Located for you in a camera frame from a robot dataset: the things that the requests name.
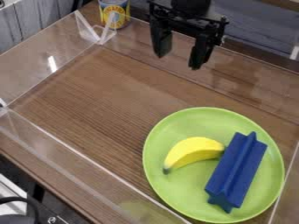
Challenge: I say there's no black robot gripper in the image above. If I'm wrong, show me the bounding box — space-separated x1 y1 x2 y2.
147 0 230 70

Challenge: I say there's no yellow toy banana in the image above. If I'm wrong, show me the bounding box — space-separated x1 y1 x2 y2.
163 136 226 174

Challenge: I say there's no green round plate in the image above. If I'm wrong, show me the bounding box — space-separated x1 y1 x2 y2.
143 107 286 224

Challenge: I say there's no yellow labelled tin can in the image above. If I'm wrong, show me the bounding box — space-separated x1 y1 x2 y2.
98 0 131 29

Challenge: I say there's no blue plastic block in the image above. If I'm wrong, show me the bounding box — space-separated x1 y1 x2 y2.
204 131 267 214

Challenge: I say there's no clear acrylic barrier wall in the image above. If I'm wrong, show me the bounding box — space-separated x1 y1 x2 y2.
0 6 299 224

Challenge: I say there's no black cable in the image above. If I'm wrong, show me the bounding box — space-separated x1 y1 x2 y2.
0 197 42 224

